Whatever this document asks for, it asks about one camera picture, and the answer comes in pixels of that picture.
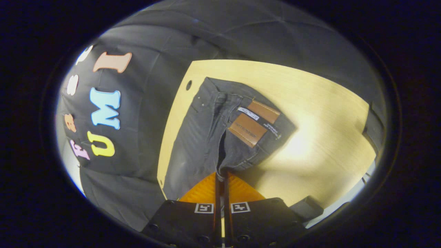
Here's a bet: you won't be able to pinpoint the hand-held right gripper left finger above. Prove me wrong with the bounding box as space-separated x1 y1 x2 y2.
141 172 222 248

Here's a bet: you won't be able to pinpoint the black jeans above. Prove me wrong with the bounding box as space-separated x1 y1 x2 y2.
162 76 297 202

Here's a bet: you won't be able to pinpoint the dark block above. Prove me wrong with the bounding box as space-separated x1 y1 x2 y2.
289 196 324 221

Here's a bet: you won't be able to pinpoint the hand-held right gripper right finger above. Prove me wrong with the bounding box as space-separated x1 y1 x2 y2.
225 172 308 248

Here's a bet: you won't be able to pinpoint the black backdrop cloth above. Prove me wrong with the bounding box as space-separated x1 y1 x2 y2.
57 0 388 231

